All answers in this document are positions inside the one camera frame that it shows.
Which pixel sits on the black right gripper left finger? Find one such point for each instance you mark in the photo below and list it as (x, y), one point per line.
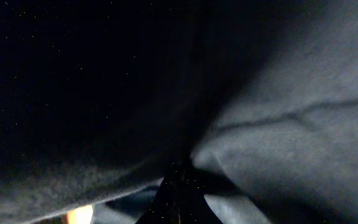
(164, 208)

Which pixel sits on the navy blue shorts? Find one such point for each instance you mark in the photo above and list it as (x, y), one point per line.
(101, 100)

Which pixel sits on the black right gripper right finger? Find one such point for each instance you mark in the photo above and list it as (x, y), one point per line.
(193, 206)

